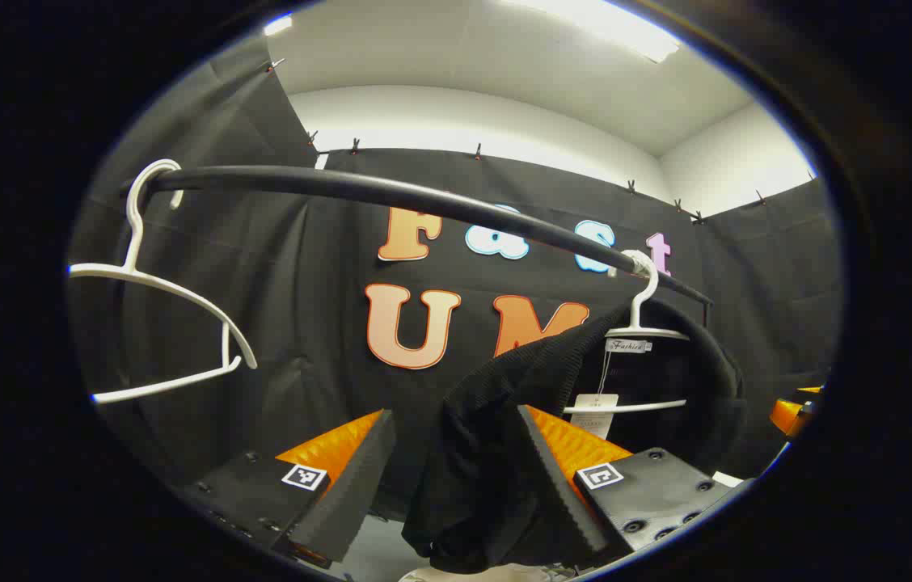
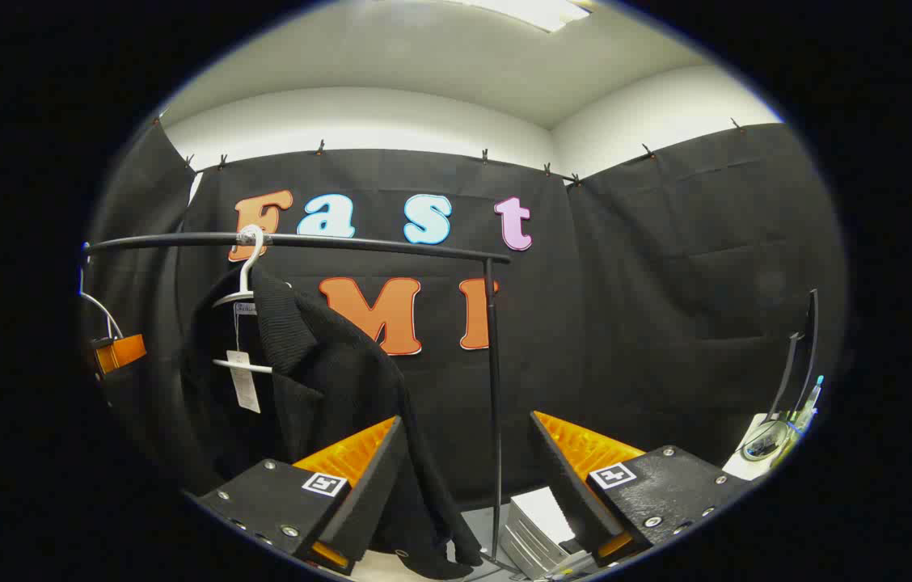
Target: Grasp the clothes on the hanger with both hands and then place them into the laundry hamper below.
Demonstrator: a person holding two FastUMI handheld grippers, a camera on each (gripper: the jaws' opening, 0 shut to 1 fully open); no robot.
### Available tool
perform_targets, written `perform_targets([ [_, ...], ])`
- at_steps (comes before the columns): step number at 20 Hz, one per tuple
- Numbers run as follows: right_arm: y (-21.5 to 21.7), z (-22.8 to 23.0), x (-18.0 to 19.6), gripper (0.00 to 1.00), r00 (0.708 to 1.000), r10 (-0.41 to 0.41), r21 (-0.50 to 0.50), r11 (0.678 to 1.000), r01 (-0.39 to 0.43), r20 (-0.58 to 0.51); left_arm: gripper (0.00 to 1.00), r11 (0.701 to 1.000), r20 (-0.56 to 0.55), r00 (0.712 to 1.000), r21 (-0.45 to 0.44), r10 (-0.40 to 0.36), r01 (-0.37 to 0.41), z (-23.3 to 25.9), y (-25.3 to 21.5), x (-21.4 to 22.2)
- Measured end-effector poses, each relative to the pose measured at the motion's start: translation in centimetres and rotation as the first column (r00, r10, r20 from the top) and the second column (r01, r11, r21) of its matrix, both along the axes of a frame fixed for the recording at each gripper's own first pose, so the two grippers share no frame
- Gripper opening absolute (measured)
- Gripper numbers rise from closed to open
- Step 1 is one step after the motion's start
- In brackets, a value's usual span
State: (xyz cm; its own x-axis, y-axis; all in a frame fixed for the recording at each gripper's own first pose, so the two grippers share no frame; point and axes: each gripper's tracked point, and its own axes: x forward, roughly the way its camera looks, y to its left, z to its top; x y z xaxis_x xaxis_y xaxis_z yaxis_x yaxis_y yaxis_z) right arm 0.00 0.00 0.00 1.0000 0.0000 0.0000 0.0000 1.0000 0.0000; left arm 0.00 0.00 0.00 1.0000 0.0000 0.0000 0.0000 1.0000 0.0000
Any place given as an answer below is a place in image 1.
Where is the black knitted sweater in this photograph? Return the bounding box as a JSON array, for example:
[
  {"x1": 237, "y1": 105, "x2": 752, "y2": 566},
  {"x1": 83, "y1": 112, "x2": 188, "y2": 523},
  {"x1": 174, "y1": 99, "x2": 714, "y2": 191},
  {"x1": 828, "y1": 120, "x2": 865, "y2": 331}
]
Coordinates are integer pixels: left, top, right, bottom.
[{"x1": 401, "y1": 295, "x2": 748, "y2": 575}]

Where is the row of black clips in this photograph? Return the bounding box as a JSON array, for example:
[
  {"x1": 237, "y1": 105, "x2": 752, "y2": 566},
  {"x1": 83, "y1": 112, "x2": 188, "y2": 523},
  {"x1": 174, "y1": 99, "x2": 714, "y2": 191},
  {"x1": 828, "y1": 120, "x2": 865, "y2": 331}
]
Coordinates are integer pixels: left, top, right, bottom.
[{"x1": 264, "y1": 57, "x2": 819, "y2": 226}]

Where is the white clothes hanger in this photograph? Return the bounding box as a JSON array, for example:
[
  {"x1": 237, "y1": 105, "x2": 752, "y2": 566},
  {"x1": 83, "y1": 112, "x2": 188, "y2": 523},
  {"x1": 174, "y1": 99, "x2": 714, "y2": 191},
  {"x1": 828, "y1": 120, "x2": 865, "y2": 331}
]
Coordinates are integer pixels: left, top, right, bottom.
[{"x1": 563, "y1": 249, "x2": 691, "y2": 415}]

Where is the white empty hanger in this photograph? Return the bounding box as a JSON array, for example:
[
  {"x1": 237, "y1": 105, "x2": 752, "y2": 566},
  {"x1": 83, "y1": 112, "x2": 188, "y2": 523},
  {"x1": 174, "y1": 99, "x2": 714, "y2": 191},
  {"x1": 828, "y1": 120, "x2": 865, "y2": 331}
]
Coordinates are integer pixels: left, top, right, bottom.
[{"x1": 68, "y1": 159, "x2": 259, "y2": 405}]

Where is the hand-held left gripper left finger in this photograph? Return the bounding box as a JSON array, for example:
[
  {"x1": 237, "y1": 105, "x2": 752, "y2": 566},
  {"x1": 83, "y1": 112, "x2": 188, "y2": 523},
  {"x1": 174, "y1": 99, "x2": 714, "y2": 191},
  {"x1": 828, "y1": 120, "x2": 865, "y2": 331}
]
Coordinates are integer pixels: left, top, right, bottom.
[{"x1": 177, "y1": 408, "x2": 398, "y2": 571}]

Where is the black backdrop cloth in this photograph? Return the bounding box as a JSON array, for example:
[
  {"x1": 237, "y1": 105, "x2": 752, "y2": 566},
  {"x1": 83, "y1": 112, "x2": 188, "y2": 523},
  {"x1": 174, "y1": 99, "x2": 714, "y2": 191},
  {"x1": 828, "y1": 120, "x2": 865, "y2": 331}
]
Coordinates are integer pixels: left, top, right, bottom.
[{"x1": 68, "y1": 36, "x2": 841, "y2": 518}]

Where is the black clothes rack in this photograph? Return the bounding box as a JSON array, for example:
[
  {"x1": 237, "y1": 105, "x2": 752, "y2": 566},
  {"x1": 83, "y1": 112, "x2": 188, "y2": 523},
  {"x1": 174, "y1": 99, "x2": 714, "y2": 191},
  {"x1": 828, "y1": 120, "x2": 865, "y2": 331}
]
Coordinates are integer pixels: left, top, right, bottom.
[{"x1": 137, "y1": 166, "x2": 714, "y2": 324}]

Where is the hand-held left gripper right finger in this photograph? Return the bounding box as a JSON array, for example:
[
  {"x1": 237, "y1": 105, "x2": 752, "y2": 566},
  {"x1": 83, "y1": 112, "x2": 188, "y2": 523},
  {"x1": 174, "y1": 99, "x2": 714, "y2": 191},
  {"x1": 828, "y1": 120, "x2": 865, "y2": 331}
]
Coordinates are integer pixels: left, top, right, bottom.
[{"x1": 514, "y1": 403, "x2": 748, "y2": 567}]

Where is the white paper tag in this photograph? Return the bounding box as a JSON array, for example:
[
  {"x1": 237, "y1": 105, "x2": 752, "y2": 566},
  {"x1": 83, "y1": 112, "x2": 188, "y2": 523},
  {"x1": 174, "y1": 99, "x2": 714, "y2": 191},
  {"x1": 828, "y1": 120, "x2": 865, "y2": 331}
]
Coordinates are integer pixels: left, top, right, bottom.
[{"x1": 569, "y1": 394, "x2": 620, "y2": 441}]

